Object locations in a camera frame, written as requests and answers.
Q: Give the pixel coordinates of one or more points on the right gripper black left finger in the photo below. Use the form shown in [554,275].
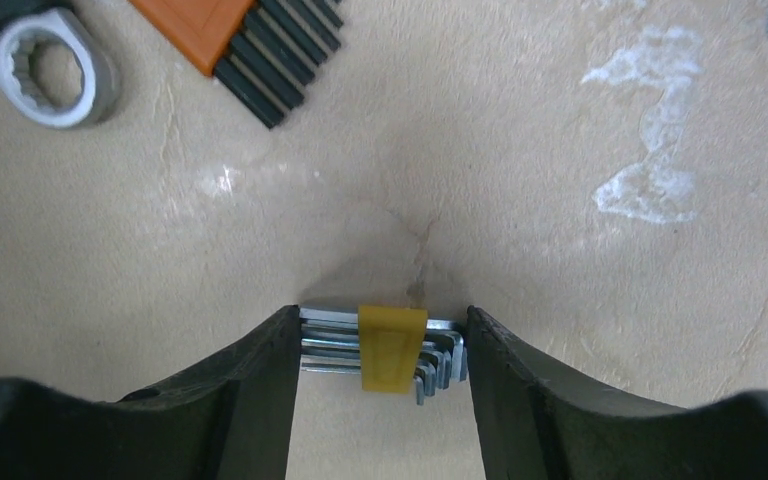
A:
[228,416]

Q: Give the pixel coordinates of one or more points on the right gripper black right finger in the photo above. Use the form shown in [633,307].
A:
[539,418]

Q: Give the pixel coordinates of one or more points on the black orange hex key holder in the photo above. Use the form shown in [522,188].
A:
[265,52]

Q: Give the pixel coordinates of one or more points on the red handled adjustable wrench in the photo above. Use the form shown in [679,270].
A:
[52,70]

